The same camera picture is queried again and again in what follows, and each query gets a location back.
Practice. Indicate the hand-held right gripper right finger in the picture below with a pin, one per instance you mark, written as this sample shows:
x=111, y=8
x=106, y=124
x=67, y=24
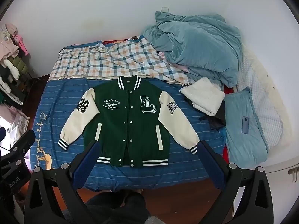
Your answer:
x=210, y=165

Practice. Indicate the blue phone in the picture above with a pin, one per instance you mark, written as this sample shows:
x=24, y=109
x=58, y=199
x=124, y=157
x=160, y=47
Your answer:
x=245, y=124

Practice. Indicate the blue striped bed sheet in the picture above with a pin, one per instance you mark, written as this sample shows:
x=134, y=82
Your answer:
x=186, y=144

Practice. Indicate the light blue pillow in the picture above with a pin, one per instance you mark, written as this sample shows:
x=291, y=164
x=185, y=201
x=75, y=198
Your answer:
x=243, y=144

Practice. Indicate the person's legs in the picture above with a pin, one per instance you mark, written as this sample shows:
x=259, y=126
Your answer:
x=121, y=207

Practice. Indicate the pile of hanging clothes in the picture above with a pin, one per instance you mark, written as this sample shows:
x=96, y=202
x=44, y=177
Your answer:
x=11, y=67

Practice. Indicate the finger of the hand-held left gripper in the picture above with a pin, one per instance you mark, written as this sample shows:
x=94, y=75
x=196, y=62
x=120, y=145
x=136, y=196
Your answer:
x=23, y=142

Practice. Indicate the teal blue comforter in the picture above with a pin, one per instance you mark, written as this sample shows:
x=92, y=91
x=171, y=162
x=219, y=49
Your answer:
x=198, y=42

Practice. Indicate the clear wall hook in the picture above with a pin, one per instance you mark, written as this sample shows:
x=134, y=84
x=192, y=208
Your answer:
x=165, y=8

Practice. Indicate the plaid quilt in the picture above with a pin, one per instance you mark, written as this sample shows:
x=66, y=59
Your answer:
x=105, y=60

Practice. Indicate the white fleece blanket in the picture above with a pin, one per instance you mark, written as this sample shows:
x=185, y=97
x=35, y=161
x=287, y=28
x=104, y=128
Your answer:
x=203, y=95

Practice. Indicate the white patterned bag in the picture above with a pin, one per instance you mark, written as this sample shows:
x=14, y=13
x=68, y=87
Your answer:
x=16, y=123

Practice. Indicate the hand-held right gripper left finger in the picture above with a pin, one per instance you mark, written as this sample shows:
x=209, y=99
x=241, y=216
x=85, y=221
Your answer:
x=87, y=161

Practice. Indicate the dark cloth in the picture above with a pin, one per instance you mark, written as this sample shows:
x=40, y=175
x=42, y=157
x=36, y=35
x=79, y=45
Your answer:
x=217, y=121

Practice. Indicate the green and cream varsity jacket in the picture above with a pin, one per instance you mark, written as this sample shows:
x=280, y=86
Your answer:
x=130, y=112

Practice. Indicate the white textured blanket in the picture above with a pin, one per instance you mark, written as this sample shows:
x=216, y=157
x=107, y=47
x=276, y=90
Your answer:
x=264, y=93

